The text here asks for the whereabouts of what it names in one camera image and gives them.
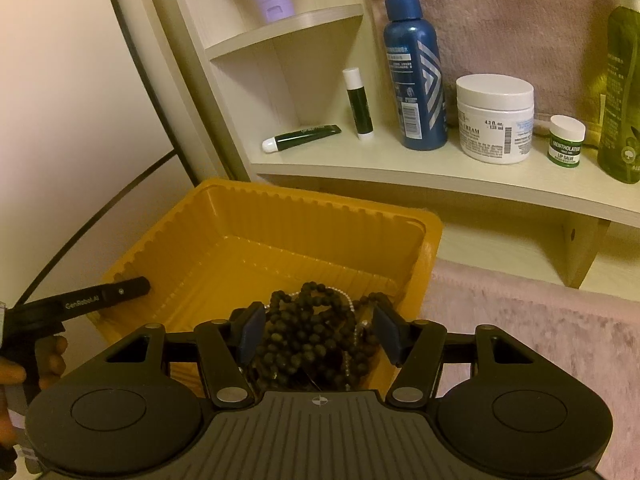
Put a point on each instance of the lilac fluffy mat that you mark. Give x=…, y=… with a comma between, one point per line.
x=550, y=350

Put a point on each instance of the white cream jar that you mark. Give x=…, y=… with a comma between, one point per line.
x=495, y=120

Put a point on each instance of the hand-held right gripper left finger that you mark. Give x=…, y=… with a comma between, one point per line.
x=252, y=332

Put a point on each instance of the white capped lip balm stick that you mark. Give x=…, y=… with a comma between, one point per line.
x=360, y=110

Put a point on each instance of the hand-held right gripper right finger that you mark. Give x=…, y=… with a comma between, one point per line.
x=387, y=332

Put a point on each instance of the small dark green tube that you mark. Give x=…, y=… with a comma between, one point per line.
x=305, y=136

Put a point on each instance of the person's left hand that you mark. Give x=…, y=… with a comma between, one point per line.
x=52, y=355

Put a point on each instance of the small green label jar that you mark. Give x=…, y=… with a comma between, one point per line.
x=566, y=145

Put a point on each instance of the blue spray bottle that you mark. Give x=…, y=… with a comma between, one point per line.
x=415, y=85

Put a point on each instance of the orange ribbed plastic tray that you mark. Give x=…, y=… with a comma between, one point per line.
x=300, y=240

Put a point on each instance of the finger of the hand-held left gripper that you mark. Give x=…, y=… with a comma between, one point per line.
x=125, y=290

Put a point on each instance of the lilac hanging towel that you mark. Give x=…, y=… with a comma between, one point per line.
x=525, y=20

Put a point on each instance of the white corner shelf unit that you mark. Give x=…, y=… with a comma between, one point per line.
x=400, y=165

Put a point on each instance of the green spray bottle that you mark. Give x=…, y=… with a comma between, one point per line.
x=622, y=100

